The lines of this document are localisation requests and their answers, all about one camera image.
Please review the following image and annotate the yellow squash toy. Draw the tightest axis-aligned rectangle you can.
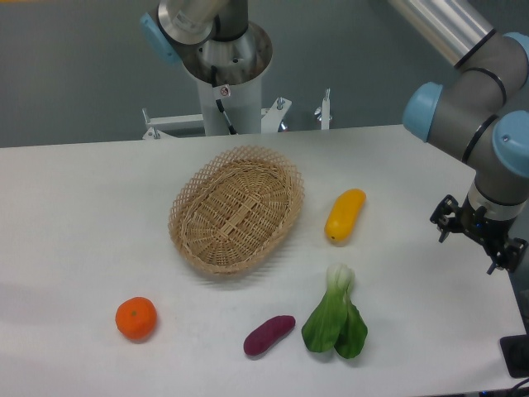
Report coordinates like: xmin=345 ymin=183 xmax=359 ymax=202
xmin=324 ymin=189 xmax=366 ymax=244

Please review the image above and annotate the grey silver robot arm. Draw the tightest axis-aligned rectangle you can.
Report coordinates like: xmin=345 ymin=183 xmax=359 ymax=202
xmin=140 ymin=1 xmax=528 ymax=272

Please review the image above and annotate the woven wicker basket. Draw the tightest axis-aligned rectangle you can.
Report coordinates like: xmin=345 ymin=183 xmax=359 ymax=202
xmin=168 ymin=146 xmax=304 ymax=275

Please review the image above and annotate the black cable on pedestal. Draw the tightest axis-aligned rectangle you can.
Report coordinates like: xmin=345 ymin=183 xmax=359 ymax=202
xmin=210 ymin=65 xmax=239 ymax=136

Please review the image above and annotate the orange mandarin toy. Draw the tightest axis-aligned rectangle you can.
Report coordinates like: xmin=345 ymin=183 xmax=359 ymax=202
xmin=115 ymin=297 xmax=158 ymax=342

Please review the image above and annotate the black device at table edge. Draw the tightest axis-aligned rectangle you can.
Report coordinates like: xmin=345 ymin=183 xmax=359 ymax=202
xmin=499 ymin=334 xmax=529 ymax=379

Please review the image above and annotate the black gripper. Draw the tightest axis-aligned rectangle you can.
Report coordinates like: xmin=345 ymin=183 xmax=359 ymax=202
xmin=430 ymin=194 xmax=528 ymax=275

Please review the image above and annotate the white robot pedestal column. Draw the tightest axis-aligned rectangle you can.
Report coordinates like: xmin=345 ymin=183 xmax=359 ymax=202
xmin=180 ymin=22 xmax=274 ymax=136

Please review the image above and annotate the purple sweet potato toy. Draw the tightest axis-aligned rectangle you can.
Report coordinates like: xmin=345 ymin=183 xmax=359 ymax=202
xmin=243 ymin=315 xmax=296 ymax=356

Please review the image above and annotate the white bracket with bolt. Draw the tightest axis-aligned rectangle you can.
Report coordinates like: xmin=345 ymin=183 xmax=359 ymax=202
xmin=314 ymin=88 xmax=332 ymax=130

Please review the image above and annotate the white metal base frame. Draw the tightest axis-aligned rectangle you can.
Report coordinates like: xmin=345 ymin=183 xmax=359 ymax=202
xmin=141 ymin=97 xmax=293 ymax=140

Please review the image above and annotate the green bok choy vegetable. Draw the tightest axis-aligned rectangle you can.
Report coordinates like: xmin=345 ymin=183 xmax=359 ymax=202
xmin=302 ymin=264 xmax=368 ymax=359

